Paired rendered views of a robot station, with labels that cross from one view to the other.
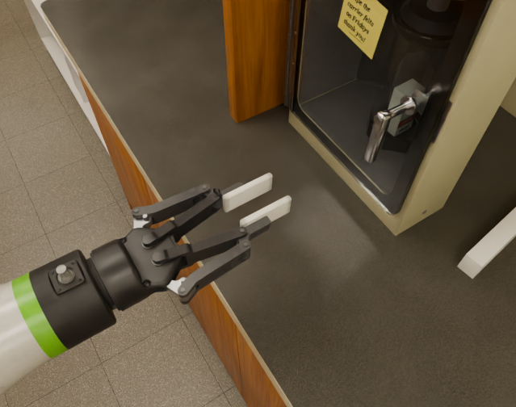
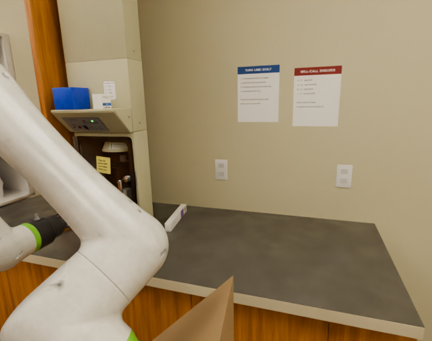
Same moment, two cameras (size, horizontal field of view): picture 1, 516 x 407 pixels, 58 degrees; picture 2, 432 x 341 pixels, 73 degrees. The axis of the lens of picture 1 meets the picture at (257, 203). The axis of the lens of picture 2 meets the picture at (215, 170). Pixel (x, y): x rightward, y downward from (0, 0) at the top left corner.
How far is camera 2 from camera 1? 85 cm
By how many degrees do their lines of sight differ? 51
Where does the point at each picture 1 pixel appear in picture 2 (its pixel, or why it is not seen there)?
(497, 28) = (136, 149)
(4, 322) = (20, 229)
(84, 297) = (45, 222)
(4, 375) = (24, 243)
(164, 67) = not seen: hidden behind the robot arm
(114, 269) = (52, 217)
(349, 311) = not seen: hidden behind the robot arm
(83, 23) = not seen: outside the picture
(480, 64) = (137, 159)
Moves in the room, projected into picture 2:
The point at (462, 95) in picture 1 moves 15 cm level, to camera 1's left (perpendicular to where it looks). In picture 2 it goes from (137, 168) to (103, 174)
